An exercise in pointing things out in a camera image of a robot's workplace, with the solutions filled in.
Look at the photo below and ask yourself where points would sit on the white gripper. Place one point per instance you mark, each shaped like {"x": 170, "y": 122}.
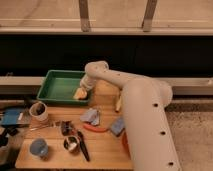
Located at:
{"x": 87, "y": 83}

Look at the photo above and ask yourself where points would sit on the yellow apple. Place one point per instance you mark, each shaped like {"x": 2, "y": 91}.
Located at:
{"x": 82, "y": 94}

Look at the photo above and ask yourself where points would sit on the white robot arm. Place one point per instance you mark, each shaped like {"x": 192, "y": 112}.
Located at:
{"x": 143, "y": 102}

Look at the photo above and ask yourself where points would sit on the metal cup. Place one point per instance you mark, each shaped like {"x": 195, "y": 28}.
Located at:
{"x": 71, "y": 144}

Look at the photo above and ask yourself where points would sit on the blue cup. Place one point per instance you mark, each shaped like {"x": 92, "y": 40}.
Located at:
{"x": 39, "y": 147}

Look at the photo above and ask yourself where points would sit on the green plastic tray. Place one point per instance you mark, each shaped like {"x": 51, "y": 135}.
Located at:
{"x": 59, "y": 87}

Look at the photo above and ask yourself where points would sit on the grey blue cloth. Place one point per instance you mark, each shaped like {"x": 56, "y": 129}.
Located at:
{"x": 91, "y": 116}

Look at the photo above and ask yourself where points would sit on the small dark metal object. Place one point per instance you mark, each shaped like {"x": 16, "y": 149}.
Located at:
{"x": 66, "y": 127}

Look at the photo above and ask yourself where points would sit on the yellow banana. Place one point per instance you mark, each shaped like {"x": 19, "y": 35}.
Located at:
{"x": 118, "y": 104}

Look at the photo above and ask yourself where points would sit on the white mug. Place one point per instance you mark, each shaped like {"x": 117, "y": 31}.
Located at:
{"x": 39, "y": 111}

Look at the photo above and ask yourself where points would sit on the wooden board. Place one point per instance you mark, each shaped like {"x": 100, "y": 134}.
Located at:
{"x": 105, "y": 150}

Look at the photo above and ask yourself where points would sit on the blue sponge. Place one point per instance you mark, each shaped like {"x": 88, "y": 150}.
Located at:
{"x": 117, "y": 126}

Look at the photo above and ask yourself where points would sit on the metal spoon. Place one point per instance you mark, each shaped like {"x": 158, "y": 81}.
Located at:
{"x": 54, "y": 124}

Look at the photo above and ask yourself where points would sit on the orange bowl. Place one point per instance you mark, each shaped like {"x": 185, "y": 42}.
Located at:
{"x": 125, "y": 144}

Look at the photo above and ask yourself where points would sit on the blue box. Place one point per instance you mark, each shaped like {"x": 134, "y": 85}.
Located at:
{"x": 12, "y": 117}

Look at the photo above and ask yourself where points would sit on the black handled knife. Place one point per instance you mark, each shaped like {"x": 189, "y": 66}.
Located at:
{"x": 83, "y": 146}

